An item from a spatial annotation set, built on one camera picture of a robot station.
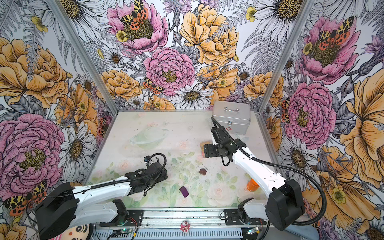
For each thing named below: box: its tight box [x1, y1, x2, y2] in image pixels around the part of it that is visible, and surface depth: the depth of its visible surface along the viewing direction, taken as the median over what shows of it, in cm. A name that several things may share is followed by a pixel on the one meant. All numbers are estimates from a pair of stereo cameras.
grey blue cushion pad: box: [284, 224, 320, 240], surface depth 69 cm
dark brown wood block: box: [199, 168, 207, 176], surface depth 91 cm
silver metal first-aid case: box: [212, 100, 251, 135], surface depth 102 cm
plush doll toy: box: [49, 223, 92, 240], surface depth 65 cm
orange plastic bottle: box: [246, 178, 260, 192], surface depth 81 cm
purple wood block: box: [179, 186, 190, 198], surface depth 83 cm
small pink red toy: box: [180, 220, 191, 234], surface depth 70 cm
